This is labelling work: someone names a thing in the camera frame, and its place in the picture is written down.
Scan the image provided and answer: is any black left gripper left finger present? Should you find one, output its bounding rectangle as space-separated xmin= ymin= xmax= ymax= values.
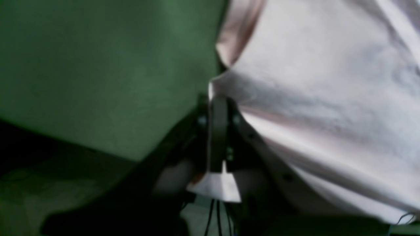
xmin=41 ymin=95 xmax=209 ymax=236

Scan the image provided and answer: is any pink t-shirt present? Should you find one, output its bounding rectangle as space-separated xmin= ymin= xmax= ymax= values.
xmin=209 ymin=0 xmax=420 ymax=225

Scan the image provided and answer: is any green table cloth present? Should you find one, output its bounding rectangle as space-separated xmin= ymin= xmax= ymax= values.
xmin=0 ymin=0 xmax=230 ymax=161

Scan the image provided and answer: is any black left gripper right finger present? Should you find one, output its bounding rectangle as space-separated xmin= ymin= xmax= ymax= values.
xmin=217 ymin=97 xmax=390 ymax=236

